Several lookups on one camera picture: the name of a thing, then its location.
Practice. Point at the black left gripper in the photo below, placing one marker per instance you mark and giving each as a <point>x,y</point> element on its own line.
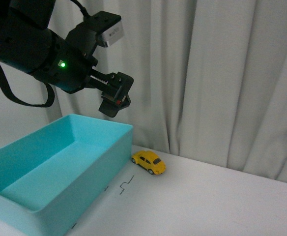
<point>70,67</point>

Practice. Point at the yellow beetle toy car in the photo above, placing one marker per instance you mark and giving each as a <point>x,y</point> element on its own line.
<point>149,161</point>

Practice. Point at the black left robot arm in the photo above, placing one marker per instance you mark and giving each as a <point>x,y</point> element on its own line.
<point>27,44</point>

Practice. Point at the turquoise plastic storage bin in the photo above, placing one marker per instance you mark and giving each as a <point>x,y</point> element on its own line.
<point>50,177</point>

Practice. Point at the grey pleated curtain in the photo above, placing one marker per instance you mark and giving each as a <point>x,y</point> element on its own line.
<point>210,79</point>

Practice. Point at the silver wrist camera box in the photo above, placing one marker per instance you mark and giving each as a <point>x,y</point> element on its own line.
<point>107,27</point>

